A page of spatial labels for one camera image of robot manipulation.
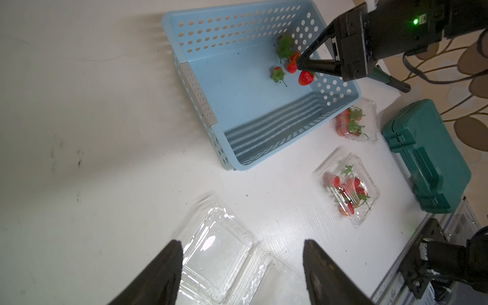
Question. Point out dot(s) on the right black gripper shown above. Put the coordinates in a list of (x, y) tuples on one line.
[(400, 34)]

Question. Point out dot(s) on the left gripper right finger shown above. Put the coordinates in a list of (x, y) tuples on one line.
[(326, 282)]

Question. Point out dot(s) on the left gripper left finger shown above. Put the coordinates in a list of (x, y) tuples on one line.
[(159, 282)]

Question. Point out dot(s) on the red strawberry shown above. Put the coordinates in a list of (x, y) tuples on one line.
[(306, 78)]

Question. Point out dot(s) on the packed strawberries cluster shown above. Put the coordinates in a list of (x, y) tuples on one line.
[(348, 123)]

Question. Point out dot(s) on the clear clamshell container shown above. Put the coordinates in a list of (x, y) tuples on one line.
[(224, 262), (334, 165), (371, 132)]

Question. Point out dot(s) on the strawberries in blue basket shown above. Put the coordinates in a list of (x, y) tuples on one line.
[(287, 58)]

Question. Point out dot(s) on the blue plastic basket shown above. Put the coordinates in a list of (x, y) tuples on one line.
[(224, 56)]

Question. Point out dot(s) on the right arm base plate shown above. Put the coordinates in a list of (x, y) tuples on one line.
[(429, 261)]

